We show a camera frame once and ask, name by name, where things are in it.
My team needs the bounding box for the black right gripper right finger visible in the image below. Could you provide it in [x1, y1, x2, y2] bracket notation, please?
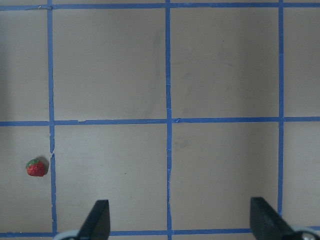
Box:
[249, 197, 295, 240]

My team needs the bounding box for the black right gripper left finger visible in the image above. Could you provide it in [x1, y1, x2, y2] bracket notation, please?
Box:
[76, 200, 111, 240]

